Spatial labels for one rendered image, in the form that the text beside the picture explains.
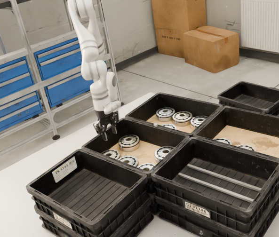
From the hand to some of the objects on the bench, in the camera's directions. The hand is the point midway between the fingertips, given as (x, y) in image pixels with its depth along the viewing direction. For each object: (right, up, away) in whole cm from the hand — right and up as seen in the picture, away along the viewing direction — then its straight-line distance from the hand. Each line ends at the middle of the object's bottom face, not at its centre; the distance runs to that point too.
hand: (109, 133), depth 161 cm
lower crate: (-4, -37, -11) cm, 39 cm away
